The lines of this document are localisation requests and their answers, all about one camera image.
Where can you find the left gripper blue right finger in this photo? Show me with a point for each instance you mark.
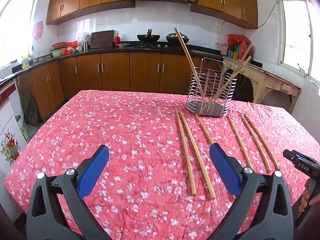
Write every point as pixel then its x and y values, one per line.
pixel 273 218

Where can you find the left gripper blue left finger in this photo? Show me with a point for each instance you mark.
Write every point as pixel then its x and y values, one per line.
pixel 45 218

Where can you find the bamboo chopstick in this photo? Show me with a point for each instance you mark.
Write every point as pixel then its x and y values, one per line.
pixel 234 74
pixel 205 130
pixel 190 63
pixel 245 59
pixel 200 160
pixel 260 150
pixel 246 156
pixel 186 154
pixel 261 139

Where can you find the lower wooden kitchen cabinets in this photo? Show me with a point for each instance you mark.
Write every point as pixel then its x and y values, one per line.
pixel 43 89

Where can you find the person's right hand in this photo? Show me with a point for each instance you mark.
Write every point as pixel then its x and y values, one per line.
pixel 305 200

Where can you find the cream painted wooden side table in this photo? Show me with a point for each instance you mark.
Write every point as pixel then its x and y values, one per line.
pixel 254 84

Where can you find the red floral tablecloth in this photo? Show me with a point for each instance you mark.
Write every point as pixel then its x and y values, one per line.
pixel 144 191

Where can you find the red plastic bag on table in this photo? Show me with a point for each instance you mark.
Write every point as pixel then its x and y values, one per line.
pixel 236 39

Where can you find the right window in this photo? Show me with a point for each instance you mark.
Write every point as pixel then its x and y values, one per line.
pixel 299 37

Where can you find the window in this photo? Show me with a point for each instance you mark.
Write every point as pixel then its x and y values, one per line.
pixel 299 37
pixel 17 18

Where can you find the yellow dish soap bottle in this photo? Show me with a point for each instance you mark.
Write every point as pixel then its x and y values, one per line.
pixel 25 62

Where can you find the green basin on counter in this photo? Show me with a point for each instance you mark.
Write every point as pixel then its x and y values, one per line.
pixel 56 53

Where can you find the red basin on counter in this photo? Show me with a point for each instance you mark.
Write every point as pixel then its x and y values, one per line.
pixel 59 45

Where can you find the dark wok right burner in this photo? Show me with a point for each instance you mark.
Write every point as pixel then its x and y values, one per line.
pixel 173 40

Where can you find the dark wooden cutting board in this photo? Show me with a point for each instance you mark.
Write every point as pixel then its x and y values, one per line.
pixel 102 39

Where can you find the red bottle on counter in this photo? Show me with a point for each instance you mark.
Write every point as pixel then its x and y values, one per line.
pixel 117 40

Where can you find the left window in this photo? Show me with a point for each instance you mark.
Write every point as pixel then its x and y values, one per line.
pixel 17 18

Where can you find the black wok left burner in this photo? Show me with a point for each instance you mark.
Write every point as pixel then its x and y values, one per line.
pixel 148 39

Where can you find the wire metal utensil holder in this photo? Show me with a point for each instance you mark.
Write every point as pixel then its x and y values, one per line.
pixel 212 75

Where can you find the upper right wooden wall cabinets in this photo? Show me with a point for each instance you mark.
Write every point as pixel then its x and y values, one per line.
pixel 243 13

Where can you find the pink bag on wall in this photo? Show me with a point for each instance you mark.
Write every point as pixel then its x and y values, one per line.
pixel 38 30

